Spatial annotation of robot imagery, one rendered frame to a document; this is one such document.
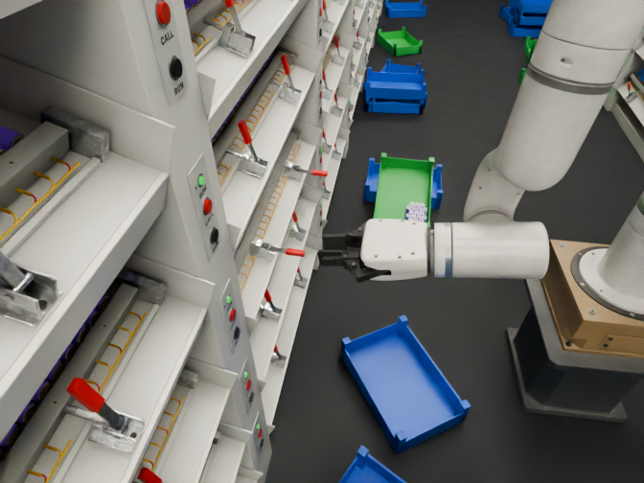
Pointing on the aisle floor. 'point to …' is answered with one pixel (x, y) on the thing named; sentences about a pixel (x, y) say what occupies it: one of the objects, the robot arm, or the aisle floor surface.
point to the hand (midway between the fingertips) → (333, 249)
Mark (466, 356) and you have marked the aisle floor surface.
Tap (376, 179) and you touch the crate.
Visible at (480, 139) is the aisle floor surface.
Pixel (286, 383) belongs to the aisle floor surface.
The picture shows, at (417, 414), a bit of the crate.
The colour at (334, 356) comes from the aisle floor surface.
